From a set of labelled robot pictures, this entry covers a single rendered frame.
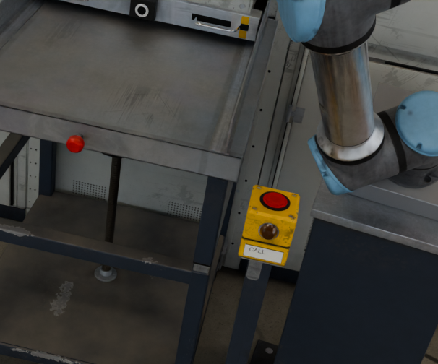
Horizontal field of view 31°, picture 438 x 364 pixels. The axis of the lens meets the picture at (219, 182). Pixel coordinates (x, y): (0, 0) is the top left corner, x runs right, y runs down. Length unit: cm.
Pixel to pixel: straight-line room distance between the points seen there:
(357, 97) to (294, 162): 101
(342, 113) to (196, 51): 64
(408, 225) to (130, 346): 78
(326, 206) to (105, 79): 52
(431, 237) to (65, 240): 76
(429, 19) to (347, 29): 96
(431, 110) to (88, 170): 127
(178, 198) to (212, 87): 76
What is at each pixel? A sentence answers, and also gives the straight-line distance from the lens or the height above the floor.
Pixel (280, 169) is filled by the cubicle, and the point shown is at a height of 42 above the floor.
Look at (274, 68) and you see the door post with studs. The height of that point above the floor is 71.
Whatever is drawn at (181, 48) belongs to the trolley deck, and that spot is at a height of 85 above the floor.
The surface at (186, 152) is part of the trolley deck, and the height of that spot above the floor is 83.
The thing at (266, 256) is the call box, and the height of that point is 82.
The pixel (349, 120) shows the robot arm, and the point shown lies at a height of 103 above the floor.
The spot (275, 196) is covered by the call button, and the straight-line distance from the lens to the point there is 128.
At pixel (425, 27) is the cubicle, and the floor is 91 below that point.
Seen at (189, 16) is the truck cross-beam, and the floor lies 89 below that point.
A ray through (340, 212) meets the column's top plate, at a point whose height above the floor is 75.
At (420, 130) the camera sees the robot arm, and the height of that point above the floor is 99.
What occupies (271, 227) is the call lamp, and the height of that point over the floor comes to 88.
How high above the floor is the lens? 164
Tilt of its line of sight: 35 degrees down
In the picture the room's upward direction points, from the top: 11 degrees clockwise
